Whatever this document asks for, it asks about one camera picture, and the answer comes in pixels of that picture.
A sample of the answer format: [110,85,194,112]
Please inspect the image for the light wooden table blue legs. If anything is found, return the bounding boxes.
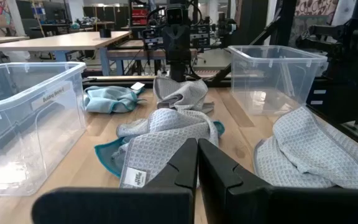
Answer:
[0,30,132,77]

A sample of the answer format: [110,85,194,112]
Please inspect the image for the black office chair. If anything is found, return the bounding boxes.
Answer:
[22,18,45,40]

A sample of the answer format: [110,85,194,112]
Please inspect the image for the red drawer cabinet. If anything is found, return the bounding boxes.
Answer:
[131,8,149,26]

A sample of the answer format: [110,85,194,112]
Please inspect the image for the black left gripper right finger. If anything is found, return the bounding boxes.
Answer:
[197,138,358,224]

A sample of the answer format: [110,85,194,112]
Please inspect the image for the black electronic equipment stack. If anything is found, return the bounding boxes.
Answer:
[141,14,239,50]

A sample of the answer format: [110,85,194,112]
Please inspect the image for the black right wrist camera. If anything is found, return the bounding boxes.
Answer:
[165,3,188,26]

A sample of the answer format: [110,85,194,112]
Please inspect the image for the grey waffle microfiber towel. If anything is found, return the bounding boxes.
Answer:
[252,106,358,190]
[152,77,216,114]
[116,108,220,189]

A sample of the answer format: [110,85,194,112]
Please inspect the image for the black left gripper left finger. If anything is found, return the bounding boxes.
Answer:
[31,138,198,224]

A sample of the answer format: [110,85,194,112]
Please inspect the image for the clear plastic bin unlabelled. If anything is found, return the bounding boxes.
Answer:
[227,45,328,118]

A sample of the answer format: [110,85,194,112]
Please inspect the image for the light blue towel teal hem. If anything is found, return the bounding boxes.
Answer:
[94,120,226,179]
[83,82,147,114]

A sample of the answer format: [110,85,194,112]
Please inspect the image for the clear plastic bin with label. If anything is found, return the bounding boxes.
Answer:
[0,61,88,197]

